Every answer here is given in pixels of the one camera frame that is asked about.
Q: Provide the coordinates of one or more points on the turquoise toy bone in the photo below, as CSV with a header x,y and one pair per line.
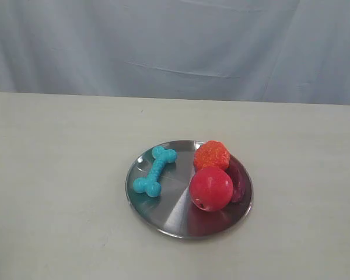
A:
x,y
150,184

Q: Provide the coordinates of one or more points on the round stainless steel plate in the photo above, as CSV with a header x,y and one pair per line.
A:
x,y
173,212

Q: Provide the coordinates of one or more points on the light blue backdrop cloth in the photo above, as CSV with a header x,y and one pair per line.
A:
x,y
276,51

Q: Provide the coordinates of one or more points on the orange textured ball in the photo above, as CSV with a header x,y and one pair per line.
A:
x,y
211,154

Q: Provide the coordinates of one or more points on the dark purple toy eggplant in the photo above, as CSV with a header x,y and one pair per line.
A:
x,y
235,172

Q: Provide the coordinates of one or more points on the red toy apple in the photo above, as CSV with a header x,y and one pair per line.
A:
x,y
211,189

